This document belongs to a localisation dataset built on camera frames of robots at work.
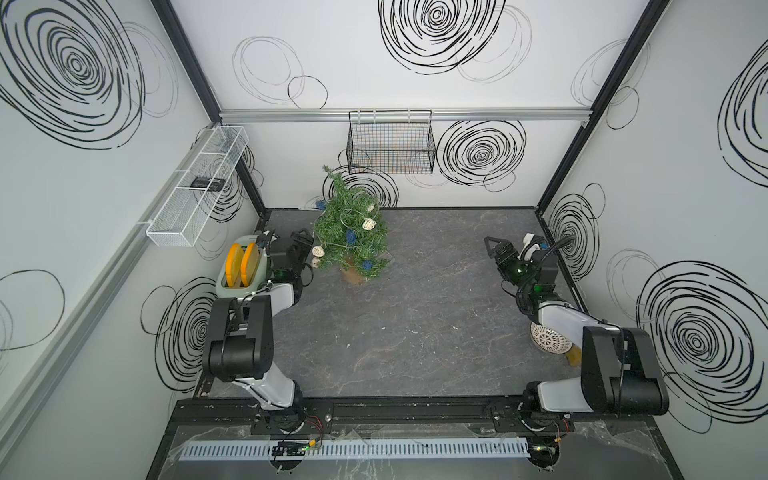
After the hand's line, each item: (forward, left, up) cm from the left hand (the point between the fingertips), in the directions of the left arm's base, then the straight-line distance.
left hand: (304, 232), depth 92 cm
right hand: (-6, -57, +3) cm, 57 cm away
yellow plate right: (-16, +10, +6) cm, 20 cm away
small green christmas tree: (-9, -21, +5) cm, 24 cm away
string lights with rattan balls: (-10, -14, +14) cm, 22 cm away
